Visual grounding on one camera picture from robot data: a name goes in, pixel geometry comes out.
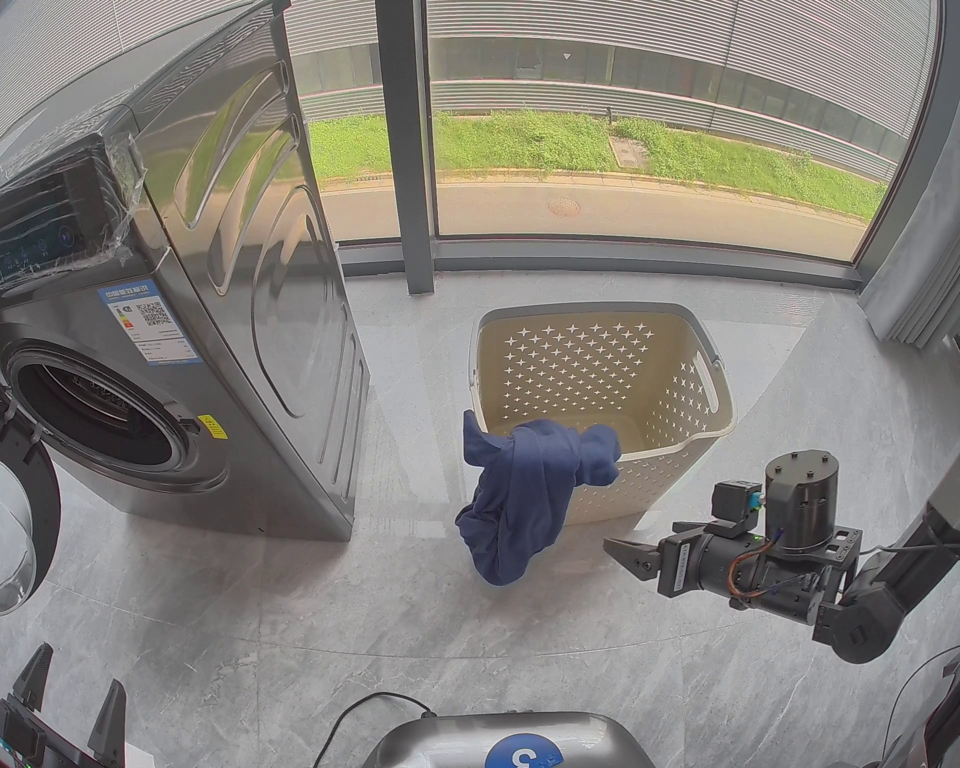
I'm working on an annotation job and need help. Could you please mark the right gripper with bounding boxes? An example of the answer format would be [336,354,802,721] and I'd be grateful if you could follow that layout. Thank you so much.
[603,522,763,601]

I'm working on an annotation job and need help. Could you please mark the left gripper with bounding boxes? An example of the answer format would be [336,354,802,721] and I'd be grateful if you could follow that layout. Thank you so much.
[0,642,128,768]

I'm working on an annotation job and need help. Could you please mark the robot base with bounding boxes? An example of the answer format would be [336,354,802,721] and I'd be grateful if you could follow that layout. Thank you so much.
[361,711,663,768]

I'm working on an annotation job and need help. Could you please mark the cream laundry basket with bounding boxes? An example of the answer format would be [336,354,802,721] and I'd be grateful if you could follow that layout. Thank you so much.
[468,302,739,527]

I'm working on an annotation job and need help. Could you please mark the washing machine door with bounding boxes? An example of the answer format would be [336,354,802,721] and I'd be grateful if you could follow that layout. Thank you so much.
[0,396,63,618]

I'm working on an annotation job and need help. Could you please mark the grey washing machine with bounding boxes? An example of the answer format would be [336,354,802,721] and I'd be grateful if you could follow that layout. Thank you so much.
[0,0,372,543]

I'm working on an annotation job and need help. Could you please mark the dark blue garment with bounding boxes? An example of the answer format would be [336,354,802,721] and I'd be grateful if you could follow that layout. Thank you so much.
[453,409,624,588]

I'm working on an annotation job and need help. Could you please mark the white curtain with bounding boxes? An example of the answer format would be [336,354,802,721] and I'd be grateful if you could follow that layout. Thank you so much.
[856,66,960,351]

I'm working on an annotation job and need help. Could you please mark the window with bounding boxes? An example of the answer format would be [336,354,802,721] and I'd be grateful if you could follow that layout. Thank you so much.
[283,0,960,299]

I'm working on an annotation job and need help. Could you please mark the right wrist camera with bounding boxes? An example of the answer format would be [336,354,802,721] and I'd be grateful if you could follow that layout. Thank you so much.
[672,478,765,540]

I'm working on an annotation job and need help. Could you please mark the black cable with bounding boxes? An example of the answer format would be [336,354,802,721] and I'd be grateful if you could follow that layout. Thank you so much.
[314,691,438,768]
[872,648,960,768]

